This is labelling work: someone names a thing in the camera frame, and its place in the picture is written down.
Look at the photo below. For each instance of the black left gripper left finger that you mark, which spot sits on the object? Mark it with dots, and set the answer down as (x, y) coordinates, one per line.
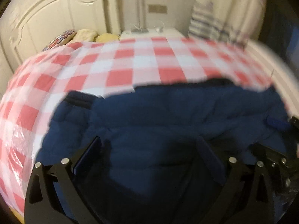
(42, 204)

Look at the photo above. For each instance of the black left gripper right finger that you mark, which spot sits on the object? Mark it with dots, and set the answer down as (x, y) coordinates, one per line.
(246, 196)

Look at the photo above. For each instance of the navy blue padded jacket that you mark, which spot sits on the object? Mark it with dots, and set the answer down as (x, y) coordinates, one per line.
(164, 150)

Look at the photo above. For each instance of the red white checkered bed cover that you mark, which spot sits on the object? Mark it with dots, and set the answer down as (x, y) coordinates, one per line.
(42, 81)

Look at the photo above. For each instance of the dark window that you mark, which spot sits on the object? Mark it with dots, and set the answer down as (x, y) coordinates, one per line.
(280, 30)

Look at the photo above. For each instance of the colourful patterned pillow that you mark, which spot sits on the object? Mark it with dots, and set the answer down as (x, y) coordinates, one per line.
(60, 40)

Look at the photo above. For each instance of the cream patterned curtain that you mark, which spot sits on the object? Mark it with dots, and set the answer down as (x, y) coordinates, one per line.
(228, 21)

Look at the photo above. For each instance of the cream pillow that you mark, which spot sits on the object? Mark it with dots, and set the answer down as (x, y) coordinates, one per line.
(84, 35)

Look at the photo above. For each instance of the yellow pillow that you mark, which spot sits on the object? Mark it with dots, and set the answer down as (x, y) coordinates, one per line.
(106, 38)

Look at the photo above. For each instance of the white bedside table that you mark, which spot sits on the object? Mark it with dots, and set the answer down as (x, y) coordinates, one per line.
(151, 33)

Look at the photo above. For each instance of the cream wooden headboard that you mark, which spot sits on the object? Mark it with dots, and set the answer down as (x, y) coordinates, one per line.
(45, 19)

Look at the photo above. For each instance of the wall switch and socket plate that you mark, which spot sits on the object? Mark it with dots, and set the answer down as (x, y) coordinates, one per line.
(158, 9)

